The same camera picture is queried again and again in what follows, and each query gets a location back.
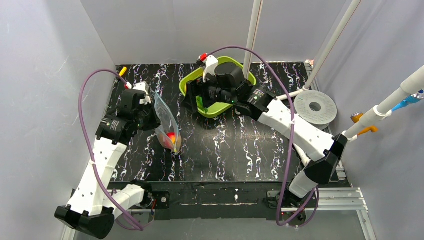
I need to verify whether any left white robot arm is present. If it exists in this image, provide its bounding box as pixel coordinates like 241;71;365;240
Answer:
54;81;160;240

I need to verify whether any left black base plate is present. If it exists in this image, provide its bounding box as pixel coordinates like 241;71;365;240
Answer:
132;191;171;210

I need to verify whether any white centre pole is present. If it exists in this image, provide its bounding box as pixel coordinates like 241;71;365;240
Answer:
243;0;264;78

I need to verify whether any clear zip top bag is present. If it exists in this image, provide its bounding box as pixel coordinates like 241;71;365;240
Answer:
154;93;182;155

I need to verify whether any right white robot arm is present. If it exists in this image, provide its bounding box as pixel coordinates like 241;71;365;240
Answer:
183;53;348;199

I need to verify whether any aluminium rail frame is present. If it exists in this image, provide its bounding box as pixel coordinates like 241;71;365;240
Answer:
61;188;377;240

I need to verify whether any yellow handled screwdriver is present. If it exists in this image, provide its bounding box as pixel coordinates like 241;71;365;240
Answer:
119;66;128;77

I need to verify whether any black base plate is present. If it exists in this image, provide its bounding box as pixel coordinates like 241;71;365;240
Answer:
132;191;171;210
262;190;317;209

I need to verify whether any grey filament spool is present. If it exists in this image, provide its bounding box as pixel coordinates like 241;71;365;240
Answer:
294;90;338;130

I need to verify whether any red apple toy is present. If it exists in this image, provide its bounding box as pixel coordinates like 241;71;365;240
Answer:
166;132;177;144

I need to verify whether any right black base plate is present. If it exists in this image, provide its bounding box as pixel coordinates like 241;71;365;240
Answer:
262;190;317;209

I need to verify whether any white pvc pipe frame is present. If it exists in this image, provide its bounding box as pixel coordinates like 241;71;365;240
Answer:
276;0;424;167

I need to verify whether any blue handled tool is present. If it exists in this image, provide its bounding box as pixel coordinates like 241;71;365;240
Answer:
391;89;424;112

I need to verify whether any brown kiwi toy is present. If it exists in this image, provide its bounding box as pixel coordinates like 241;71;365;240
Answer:
156;132;173;149

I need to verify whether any orange clamp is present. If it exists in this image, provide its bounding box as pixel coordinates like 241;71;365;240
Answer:
351;111;379;136

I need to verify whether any green plastic basket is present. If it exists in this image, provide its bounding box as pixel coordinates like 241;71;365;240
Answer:
179;56;257;118

